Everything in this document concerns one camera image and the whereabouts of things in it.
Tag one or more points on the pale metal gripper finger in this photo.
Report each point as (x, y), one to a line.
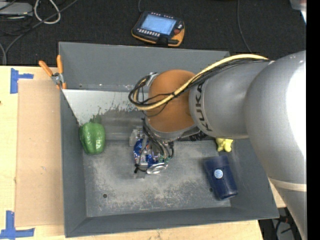
(140, 171)
(137, 137)

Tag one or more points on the grey metal bin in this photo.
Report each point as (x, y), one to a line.
(125, 191)

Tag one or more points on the green toy bell pepper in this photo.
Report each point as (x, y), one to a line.
(92, 139)

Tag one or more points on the yellow toy figure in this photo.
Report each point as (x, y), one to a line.
(223, 144)

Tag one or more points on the dark blue cup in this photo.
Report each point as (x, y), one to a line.
(222, 179)

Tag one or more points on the brown cardboard board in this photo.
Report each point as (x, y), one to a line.
(37, 146)

